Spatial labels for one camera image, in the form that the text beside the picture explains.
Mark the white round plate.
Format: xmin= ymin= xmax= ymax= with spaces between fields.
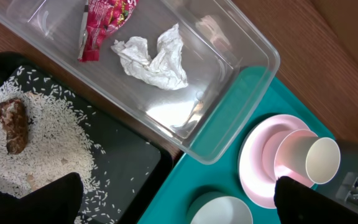
xmin=238 ymin=114 xmax=309 ymax=209

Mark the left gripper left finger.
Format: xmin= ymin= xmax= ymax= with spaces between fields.
xmin=0 ymin=172 xmax=83 ymax=224

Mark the red snack wrapper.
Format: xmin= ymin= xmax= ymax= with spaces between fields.
xmin=78 ymin=0 xmax=139 ymax=62

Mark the pink bowl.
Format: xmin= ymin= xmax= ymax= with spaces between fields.
xmin=262 ymin=129 xmax=316 ymax=187

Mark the brown food piece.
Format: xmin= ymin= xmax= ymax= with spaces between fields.
xmin=0 ymin=98 xmax=29 ymax=154

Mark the white napkin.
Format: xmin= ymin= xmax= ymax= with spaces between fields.
xmin=111 ymin=24 xmax=188 ymax=90

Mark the black tray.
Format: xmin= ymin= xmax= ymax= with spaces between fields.
xmin=0 ymin=52 xmax=173 ymax=223

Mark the teal serving tray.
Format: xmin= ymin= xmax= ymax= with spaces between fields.
xmin=139 ymin=78 xmax=333 ymax=223

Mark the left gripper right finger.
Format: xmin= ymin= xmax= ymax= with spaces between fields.
xmin=273 ymin=176 xmax=358 ymax=224

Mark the white cup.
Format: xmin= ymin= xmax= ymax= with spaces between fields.
xmin=272 ymin=129 xmax=341 ymax=184

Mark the clear plastic bin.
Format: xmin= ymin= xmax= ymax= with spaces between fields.
xmin=0 ymin=0 xmax=280 ymax=164

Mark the grey bowl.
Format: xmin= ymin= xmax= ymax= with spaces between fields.
xmin=186 ymin=192 xmax=254 ymax=224

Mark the white rice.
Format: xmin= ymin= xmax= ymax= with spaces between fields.
xmin=0 ymin=65 xmax=150 ymax=224

